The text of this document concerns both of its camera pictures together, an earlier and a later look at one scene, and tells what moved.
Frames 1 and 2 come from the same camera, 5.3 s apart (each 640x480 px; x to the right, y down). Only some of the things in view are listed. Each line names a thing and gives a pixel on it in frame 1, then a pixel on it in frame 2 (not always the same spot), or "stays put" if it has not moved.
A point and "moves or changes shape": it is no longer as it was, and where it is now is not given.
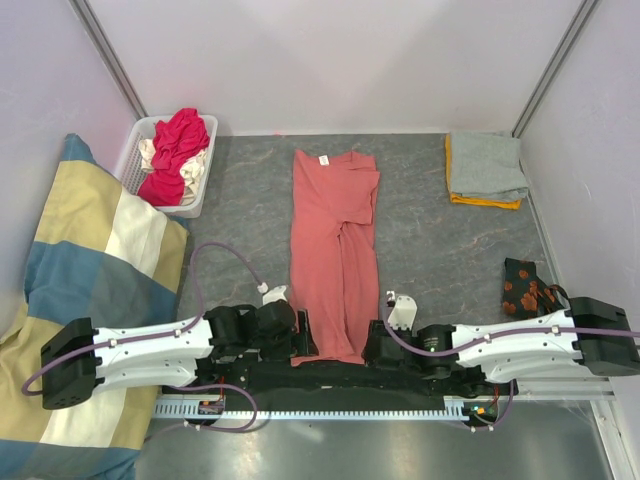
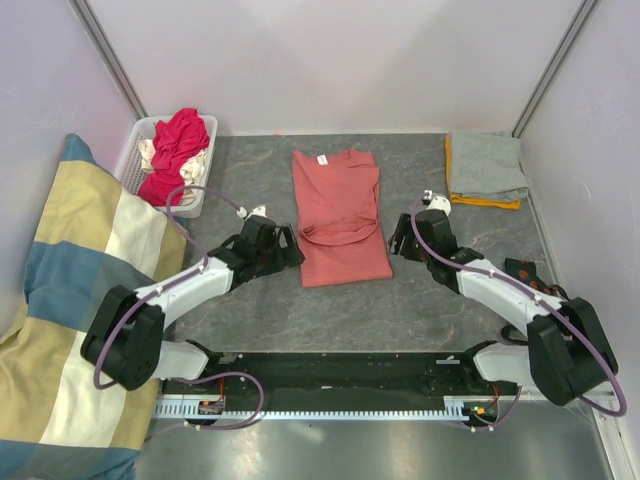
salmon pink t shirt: x=333 y=269 moves or changes shape
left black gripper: x=295 y=344 to x=287 y=256
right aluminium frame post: x=554 y=65 stays put
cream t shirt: x=190 y=171 stays put
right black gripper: x=376 y=327 to x=403 y=228
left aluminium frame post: x=109 y=57 stays put
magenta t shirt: x=176 y=140 stays put
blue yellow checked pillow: x=101 y=251 stays put
